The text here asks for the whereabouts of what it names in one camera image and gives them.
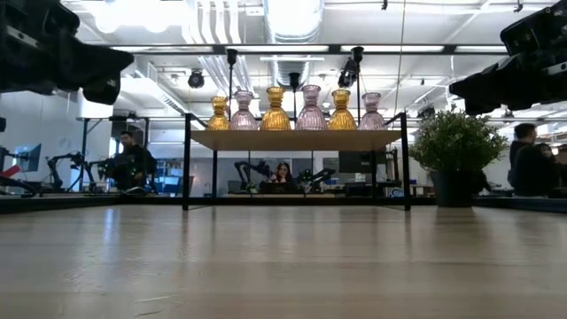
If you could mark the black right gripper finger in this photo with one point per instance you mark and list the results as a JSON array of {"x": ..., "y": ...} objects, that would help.
[{"x": 487, "y": 84}]

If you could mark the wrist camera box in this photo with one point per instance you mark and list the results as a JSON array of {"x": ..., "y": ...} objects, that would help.
[
  {"x": 40, "y": 22},
  {"x": 540, "y": 31}
]

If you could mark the black ceiling spotlight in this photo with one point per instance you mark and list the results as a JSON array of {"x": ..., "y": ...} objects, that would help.
[
  {"x": 347, "y": 74},
  {"x": 196, "y": 80}
]

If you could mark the tall black metal candlestick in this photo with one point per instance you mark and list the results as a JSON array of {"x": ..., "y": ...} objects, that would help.
[
  {"x": 231, "y": 56},
  {"x": 357, "y": 54}
]

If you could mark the artificial green plant black pot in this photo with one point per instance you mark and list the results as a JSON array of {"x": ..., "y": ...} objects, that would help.
[{"x": 456, "y": 142}]

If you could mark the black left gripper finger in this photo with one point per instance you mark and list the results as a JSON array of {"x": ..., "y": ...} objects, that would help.
[{"x": 97, "y": 62}]

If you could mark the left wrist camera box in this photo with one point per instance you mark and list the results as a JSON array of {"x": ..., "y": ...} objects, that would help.
[{"x": 40, "y": 22}]

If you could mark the short black metal candlestick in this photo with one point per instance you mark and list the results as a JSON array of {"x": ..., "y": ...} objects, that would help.
[{"x": 294, "y": 80}]

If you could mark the silver ventilation duct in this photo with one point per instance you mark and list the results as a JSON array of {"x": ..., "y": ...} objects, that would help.
[{"x": 292, "y": 22}]

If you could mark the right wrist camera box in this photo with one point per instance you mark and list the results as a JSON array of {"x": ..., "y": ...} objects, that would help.
[{"x": 540, "y": 31}]

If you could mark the black overhead crossbar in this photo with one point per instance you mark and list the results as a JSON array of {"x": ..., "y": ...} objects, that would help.
[{"x": 449, "y": 49}]

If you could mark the wooden shelf riser black frame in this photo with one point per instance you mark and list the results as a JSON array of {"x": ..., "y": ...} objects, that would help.
[{"x": 292, "y": 139}]

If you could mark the amber glass candle holder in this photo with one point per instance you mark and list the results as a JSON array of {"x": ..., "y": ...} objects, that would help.
[
  {"x": 341, "y": 119},
  {"x": 218, "y": 119},
  {"x": 275, "y": 117}
]

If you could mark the pink glass candle holder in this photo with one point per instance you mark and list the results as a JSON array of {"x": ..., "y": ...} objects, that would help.
[
  {"x": 311, "y": 117},
  {"x": 371, "y": 119},
  {"x": 243, "y": 119}
]

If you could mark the person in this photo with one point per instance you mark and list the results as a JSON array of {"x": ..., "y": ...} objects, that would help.
[
  {"x": 522, "y": 150},
  {"x": 282, "y": 173},
  {"x": 547, "y": 168},
  {"x": 133, "y": 164}
]

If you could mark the computer monitor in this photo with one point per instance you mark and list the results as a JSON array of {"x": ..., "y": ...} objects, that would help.
[{"x": 28, "y": 157}]

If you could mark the black background robot arm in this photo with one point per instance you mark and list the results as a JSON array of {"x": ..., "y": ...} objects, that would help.
[
  {"x": 66, "y": 166},
  {"x": 250, "y": 170},
  {"x": 318, "y": 176}
]

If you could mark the black aluminium rig frame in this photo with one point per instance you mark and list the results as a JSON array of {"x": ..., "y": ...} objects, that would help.
[{"x": 88, "y": 203}]

